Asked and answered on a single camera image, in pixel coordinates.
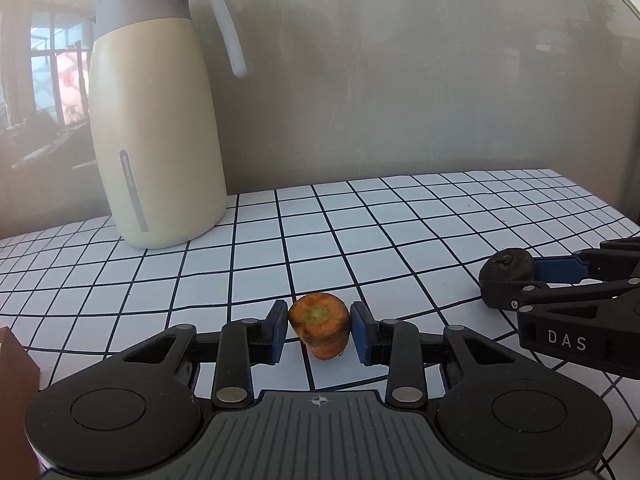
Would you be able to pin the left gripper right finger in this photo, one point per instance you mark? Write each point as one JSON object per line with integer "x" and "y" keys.
{"x": 396, "y": 345}

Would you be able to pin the brown-topped carrot stump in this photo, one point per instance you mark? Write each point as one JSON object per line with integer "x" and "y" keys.
{"x": 322, "y": 322}

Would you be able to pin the cream thermos jug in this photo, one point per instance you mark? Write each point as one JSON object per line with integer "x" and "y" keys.
{"x": 152, "y": 119}

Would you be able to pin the dark fruit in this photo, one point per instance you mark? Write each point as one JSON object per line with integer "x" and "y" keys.
{"x": 503, "y": 276}

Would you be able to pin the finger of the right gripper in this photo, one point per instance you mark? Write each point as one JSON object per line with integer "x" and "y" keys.
{"x": 613, "y": 260}
{"x": 542, "y": 293}

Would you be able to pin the checkered white tablecloth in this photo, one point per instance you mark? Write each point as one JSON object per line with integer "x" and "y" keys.
{"x": 409, "y": 247}

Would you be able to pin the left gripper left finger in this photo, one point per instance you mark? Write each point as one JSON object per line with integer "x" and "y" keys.
{"x": 243, "y": 344}

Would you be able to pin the brown shallow cardboard box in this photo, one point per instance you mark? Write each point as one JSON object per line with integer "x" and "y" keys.
{"x": 19, "y": 383}

